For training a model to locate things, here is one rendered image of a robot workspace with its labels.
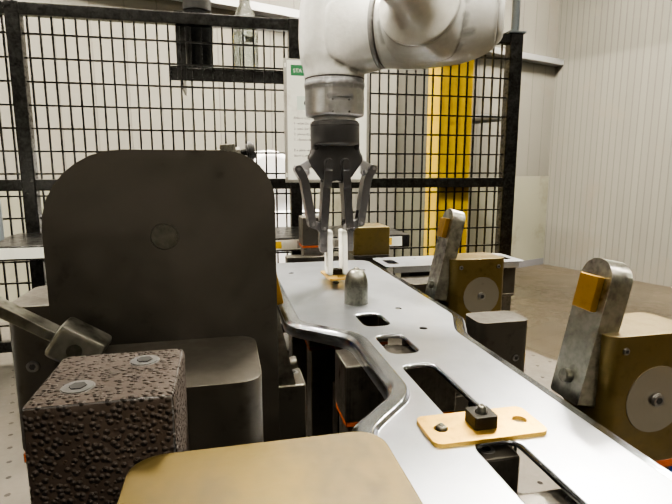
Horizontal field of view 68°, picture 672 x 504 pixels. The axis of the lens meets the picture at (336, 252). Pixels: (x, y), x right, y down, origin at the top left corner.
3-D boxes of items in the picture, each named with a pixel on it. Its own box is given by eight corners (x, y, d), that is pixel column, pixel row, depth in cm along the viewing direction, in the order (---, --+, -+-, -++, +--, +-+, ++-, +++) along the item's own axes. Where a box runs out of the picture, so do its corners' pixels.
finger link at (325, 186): (335, 159, 75) (326, 158, 74) (328, 233, 76) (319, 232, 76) (330, 159, 78) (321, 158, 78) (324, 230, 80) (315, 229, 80)
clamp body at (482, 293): (512, 465, 82) (525, 257, 77) (445, 475, 80) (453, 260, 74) (491, 444, 89) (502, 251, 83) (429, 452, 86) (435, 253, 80)
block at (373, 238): (387, 387, 111) (390, 226, 105) (352, 390, 109) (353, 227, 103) (376, 373, 119) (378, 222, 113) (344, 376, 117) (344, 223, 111)
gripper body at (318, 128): (311, 117, 71) (312, 182, 73) (368, 117, 73) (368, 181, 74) (303, 121, 78) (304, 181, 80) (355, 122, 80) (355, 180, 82)
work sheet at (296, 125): (368, 182, 134) (370, 62, 129) (285, 182, 129) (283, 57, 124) (366, 182, 136) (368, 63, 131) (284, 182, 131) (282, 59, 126)
